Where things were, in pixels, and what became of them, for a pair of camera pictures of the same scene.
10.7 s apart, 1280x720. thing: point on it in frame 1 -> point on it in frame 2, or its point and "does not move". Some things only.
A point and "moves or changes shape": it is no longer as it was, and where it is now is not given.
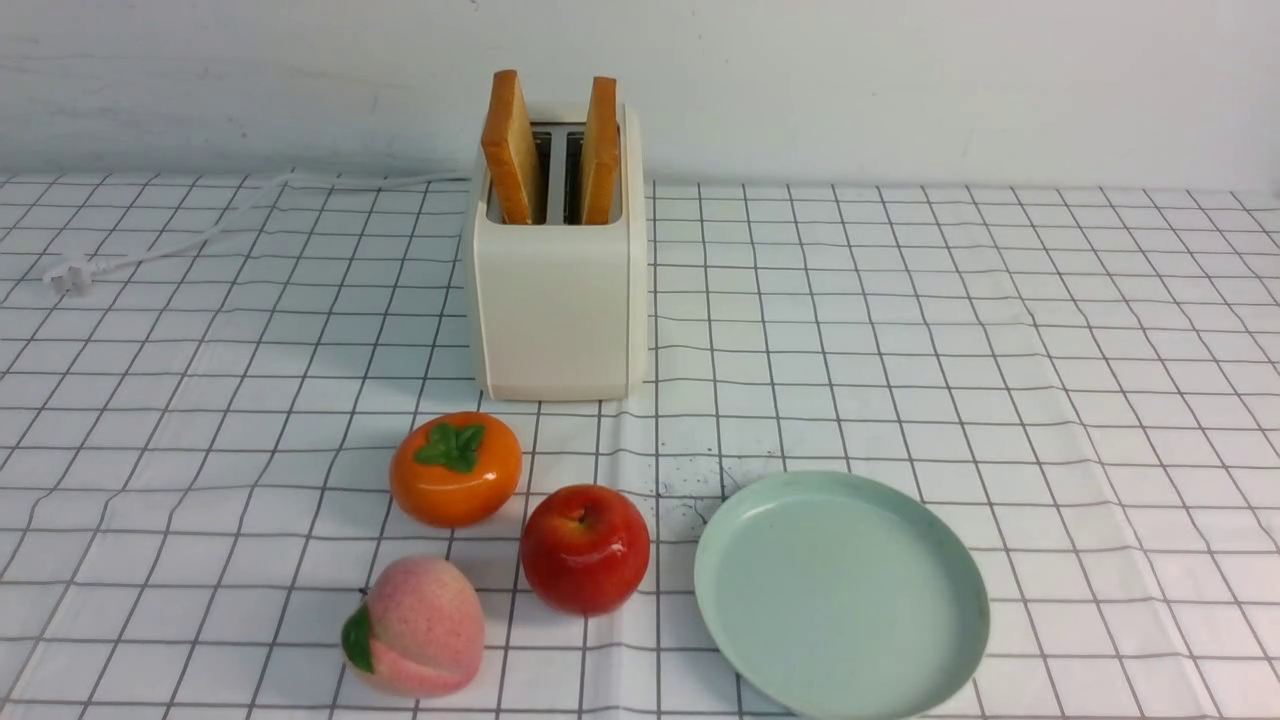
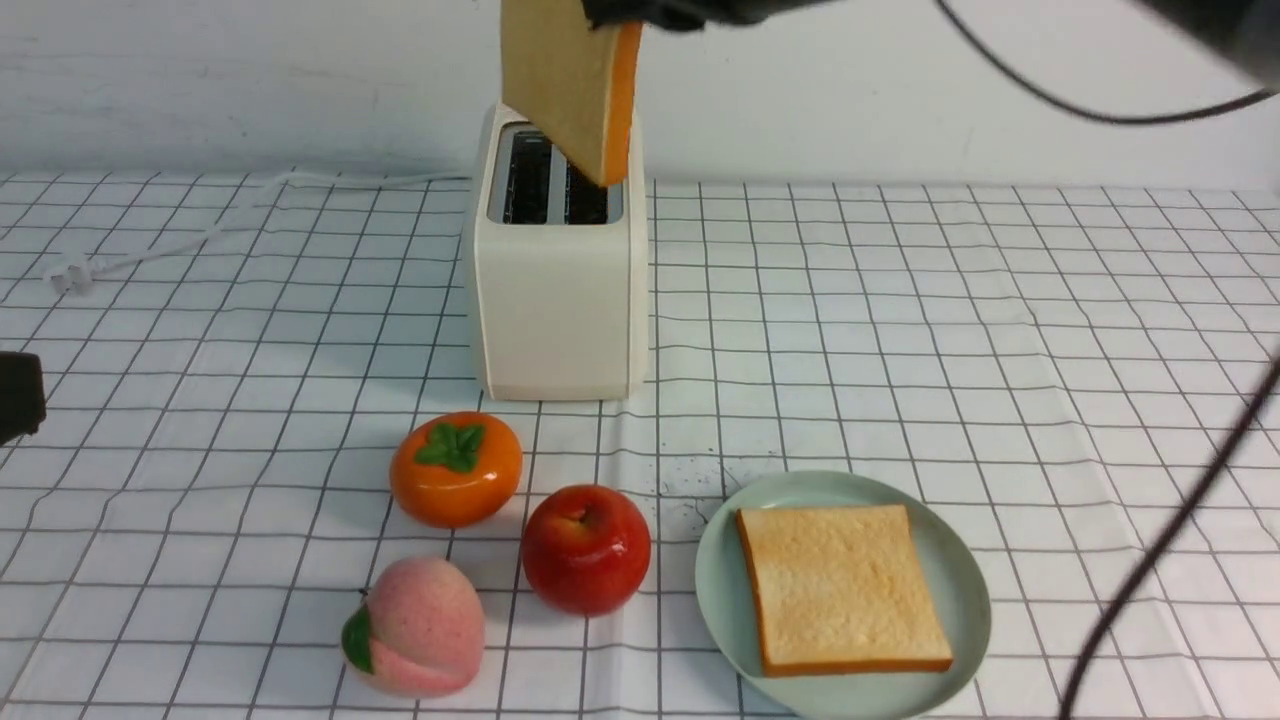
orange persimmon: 456,469 does not move
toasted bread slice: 509,150 -> 840,590
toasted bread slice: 600,183 moves or changes shape
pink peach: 420,632 does not move
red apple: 586,549 does not move
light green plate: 835,597 does not move
